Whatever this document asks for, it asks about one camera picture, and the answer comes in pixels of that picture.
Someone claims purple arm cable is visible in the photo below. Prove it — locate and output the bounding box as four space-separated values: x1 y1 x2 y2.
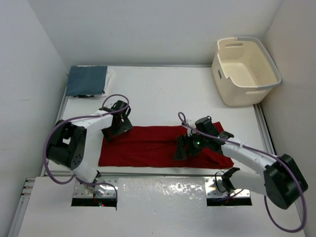
177 112 307 233
43 94 131 199

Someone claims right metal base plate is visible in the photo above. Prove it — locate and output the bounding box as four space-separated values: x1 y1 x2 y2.
204 176 251 199

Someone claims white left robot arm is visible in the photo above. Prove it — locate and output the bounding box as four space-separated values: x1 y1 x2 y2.
43 100 133 186

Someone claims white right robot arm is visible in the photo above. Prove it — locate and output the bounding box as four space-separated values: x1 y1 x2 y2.
174 112 308 209

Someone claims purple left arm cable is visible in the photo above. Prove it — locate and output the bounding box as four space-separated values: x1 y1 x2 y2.
43 94 131 199

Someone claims red t shirt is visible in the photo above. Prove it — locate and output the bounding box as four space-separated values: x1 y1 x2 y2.
98 126 234 169

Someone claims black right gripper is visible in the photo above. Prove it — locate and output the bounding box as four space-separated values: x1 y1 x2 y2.
174 131 208 159

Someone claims teal blue t shirt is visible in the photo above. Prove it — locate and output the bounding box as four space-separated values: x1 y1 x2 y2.
66 66 108 96

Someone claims metal base plate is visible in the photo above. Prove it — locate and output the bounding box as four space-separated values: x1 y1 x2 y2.
73 176 119 198
204 176 251 199

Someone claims cream plastic laundry basket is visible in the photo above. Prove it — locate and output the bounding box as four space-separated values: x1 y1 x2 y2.
211 37 282 107

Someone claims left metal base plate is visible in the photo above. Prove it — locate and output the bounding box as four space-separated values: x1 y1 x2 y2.
73 176 119 198

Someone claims white printed t shirt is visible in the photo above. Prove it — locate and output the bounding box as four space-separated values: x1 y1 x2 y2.
74 70 117 99

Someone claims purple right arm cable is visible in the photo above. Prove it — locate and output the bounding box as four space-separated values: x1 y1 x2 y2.
177 112 307 233

